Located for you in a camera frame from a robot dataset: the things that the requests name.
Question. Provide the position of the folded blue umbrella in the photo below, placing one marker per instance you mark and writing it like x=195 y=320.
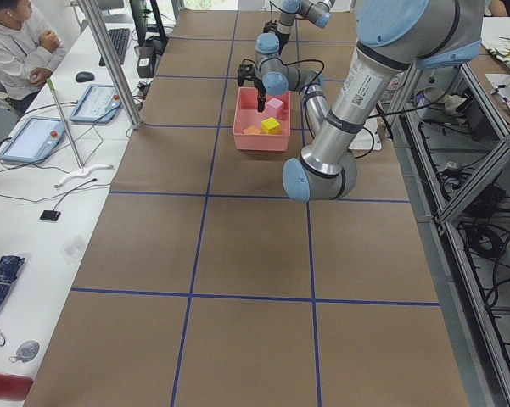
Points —
x=9 y=268

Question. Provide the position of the pink foam block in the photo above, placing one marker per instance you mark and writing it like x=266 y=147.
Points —
x=274 y=107

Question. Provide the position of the small black square device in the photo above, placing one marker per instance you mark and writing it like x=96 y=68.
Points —
x=50 y=215

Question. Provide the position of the metal rod on stand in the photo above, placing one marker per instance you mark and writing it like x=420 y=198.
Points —
x=82 y=170

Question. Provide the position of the near teach pendant tablet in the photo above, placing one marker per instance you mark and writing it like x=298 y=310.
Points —
x=34 y=140

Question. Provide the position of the far teach pendant tablet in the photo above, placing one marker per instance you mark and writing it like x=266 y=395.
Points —
x=97 y=105

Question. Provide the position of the black computer mouse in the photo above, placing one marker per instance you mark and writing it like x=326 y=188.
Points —
x=84 y=76

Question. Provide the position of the orange foam block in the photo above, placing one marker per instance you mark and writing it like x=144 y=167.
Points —
x=251 y=130

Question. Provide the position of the pink plastic bin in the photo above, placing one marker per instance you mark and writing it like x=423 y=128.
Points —
x=246 y=115

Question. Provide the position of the black keyboard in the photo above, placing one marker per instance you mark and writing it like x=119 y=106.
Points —
x=120 y=41

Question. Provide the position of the teach pendant tablet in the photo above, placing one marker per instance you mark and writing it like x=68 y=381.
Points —
x=34 y=140
x=97 y=105

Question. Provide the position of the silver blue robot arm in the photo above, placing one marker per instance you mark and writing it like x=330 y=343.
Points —
x=391 y=36
x=316 y=12

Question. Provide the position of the person in white hoodie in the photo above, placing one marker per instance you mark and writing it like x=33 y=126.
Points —
x=30 y=51

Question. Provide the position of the yellow foam block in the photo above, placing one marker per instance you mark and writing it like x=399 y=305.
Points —
x=271 y=126

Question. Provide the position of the black box with label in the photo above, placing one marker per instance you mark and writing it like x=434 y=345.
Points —
x=149 y=57

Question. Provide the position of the silver aluminium frame post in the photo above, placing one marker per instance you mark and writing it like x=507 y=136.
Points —
x=106 y=48

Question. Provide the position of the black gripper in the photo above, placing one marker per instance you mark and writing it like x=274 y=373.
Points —
x=283 y=40
x=261 y=91

